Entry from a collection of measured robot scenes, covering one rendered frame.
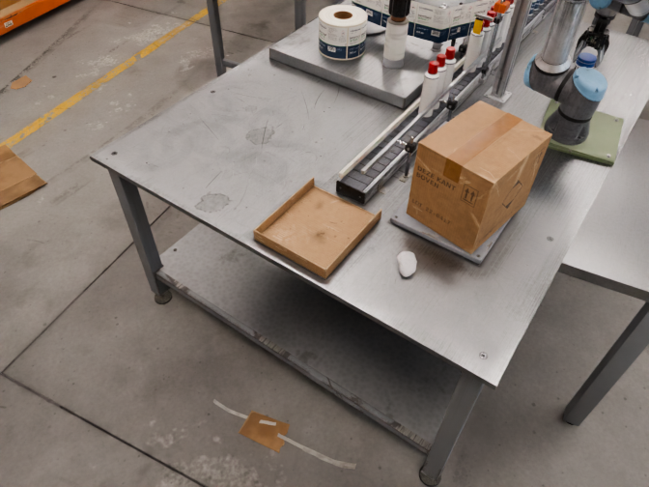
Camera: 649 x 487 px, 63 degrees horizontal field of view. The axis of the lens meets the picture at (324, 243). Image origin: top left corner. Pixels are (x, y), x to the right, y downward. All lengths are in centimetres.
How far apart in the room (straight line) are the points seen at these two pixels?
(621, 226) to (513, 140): 50
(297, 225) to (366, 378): 68
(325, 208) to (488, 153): 52
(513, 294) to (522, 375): 91
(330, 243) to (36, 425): 140
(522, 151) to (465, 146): 15
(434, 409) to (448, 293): 61
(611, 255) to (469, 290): 46
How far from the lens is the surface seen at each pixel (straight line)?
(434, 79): 195
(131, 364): 242
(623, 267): 176
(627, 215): 194
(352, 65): 232
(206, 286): 229
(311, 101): 217
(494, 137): 156
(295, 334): 211
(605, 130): 224
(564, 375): 250
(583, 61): 240
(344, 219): 165
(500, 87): 230
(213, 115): 212
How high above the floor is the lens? 199
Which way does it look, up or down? 47 degrees down
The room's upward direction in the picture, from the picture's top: 1 degrees clockwise
